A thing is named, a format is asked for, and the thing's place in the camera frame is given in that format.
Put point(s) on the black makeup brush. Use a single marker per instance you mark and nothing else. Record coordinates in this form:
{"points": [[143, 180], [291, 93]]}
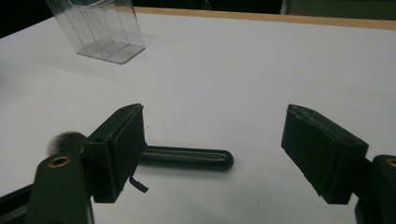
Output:
{"points": [[193, 158]]}

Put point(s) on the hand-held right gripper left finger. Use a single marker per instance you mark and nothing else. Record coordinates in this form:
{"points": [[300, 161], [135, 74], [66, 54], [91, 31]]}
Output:
{"points": [[115, 155]]}

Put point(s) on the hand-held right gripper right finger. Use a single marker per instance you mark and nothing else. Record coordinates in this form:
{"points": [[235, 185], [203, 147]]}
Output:
{"points": [[320, 155]]}

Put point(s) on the clear plastic organizer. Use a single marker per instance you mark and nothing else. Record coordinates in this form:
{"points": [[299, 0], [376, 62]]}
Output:
{"points": [[102, 31]]}

